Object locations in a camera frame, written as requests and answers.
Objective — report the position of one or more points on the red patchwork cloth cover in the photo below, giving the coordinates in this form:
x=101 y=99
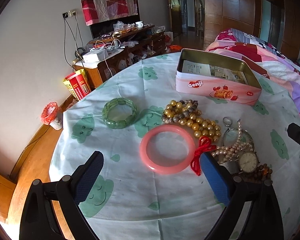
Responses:
x=96 y=11

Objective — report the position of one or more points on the pink bangle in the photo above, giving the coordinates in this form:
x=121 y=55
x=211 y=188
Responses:
x=166 y=150

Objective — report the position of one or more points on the orange item on floor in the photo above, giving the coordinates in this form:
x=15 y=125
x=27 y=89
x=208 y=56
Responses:
x=173 y=48

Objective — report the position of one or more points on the wooden wardrobe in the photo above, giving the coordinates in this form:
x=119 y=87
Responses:
x=246 y=15

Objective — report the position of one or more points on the wooden TV cabinet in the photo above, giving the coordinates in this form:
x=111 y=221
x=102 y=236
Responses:
x=124 y=51

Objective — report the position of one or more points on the white box on cabinet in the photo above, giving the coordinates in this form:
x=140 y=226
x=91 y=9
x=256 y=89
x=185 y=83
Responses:
x=95 y=56

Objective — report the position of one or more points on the pink Genji tin box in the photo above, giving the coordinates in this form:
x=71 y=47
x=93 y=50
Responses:
x=230 y=78

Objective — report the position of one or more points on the red bag waste bin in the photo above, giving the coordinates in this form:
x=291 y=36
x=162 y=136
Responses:
x=52 y=115

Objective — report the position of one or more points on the red yellow carton box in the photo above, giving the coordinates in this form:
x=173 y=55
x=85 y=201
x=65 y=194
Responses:
x=77 y=84

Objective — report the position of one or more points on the silver keyring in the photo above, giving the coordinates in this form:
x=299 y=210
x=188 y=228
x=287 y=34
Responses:
x=227 y=122

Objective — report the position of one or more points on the black television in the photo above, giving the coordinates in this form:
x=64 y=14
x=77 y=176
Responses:
x=101 y=28

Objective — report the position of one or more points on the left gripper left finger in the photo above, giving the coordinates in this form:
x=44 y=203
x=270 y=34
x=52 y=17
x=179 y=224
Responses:
x=39 y=221

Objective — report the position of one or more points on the wooden door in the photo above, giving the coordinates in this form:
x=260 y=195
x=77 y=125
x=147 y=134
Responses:
x=175 y=17

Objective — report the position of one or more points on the wall power socket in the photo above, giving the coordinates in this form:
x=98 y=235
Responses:
x=69 y=13

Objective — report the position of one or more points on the patchwork pink quilt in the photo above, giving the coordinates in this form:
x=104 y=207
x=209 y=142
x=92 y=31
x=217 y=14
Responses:
x=272 y=64

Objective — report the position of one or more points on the red string knot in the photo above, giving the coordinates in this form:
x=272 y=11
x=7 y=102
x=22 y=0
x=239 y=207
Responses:
x=205 y=145

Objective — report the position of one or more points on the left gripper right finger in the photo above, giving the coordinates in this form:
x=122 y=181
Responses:
x=263 y=220

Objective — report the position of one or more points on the white mug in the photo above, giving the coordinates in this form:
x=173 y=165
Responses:
x=139 y=24

